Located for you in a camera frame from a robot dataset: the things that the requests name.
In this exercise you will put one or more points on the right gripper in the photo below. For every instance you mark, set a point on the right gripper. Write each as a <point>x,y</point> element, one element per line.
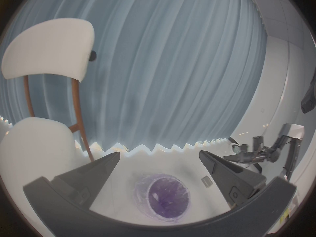
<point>246,157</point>

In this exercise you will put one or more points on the white cushioned wooden chair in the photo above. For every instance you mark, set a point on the white cushioned wooden chair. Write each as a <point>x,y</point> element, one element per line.
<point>49,46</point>

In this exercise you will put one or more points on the crumpled white paper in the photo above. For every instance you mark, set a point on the crumpled white paper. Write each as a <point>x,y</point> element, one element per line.
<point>155,196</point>

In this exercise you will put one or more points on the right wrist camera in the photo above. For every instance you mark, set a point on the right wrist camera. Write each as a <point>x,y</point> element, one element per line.
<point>244,148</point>

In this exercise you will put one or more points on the purple plastic bag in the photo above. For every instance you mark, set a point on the purple plastic bag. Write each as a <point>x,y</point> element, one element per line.
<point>170,194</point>

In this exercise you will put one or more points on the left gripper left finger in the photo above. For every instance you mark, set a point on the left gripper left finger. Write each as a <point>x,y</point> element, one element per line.
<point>91,176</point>

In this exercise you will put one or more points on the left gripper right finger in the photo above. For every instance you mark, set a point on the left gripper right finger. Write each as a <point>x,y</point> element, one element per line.
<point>234,179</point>

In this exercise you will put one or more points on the white trash bin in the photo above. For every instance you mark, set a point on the white trash bin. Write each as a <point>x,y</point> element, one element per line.
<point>141,191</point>

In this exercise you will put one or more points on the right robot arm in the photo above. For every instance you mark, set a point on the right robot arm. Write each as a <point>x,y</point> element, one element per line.
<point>271,154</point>

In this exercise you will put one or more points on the pale blue curtain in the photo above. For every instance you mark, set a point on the pale blue curtain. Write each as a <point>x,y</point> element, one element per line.
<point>172,58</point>

